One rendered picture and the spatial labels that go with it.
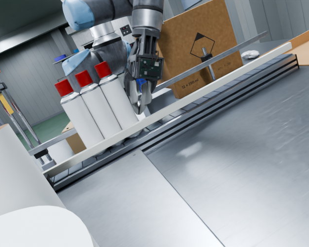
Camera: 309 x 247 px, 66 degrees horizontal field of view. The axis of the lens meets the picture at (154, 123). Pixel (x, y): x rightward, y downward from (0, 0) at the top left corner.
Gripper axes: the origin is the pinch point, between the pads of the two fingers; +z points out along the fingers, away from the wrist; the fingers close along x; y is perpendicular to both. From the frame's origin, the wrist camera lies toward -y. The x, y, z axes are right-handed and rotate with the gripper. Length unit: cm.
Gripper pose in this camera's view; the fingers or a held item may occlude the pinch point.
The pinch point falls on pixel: (138, 109)
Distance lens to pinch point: 65.7
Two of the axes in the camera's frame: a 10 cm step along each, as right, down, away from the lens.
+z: -0.9, 9.8, 1.8
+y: 3.2, 2.0, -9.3
